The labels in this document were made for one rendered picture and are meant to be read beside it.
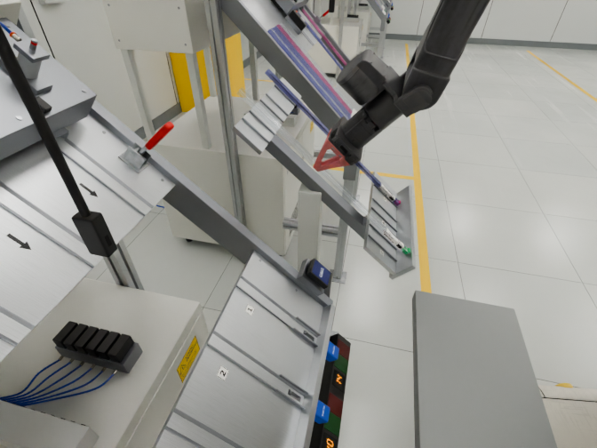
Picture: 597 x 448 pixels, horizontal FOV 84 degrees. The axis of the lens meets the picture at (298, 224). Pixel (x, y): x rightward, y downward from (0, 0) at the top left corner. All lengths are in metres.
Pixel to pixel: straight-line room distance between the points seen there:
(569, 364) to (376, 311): 0.78
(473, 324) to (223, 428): 0.63
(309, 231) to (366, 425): 0.76
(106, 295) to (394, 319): 1.17
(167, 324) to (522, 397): 0.76
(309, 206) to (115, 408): 0.59
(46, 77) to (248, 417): 0.52
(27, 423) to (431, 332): 0.80
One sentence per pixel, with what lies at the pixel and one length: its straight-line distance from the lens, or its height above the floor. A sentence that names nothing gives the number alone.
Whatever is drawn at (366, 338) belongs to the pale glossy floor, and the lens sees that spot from 1.54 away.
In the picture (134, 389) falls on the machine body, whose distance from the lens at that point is 0.78.
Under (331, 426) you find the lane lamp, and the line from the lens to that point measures 0.66.
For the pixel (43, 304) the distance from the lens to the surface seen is 0.46.
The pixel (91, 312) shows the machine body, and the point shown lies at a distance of 0.94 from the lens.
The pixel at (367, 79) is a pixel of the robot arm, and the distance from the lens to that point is 0.60.
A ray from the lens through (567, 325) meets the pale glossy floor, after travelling 1.97.
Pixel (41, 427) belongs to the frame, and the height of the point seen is 0.67.
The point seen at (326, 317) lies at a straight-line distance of 0.67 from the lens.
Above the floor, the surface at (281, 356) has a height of 0.76.
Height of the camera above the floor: 1.28
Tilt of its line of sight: 39 degrees down
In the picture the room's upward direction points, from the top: 1 degrees clockwise
